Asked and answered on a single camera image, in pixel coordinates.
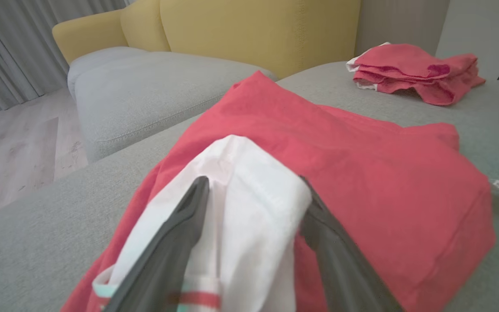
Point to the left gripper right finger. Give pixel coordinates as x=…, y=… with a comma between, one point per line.
x=340, y=268

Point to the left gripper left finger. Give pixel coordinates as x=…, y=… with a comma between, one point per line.
x=167, y=260

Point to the red shirt with white sleeves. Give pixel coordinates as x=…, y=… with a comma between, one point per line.
x=362, y=173

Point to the red garment with white stripe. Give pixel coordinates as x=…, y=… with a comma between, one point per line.
x=409, y=65

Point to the large grey sofa ottoman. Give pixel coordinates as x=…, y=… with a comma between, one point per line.
x=37, y=238

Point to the grey sofa seat cushion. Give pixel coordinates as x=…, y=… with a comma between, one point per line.
x=145, y=95

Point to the yellow sofa backrest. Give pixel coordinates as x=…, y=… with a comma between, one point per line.
x=254, y=30

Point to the grey curtain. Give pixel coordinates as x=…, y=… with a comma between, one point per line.
x=7, y=52

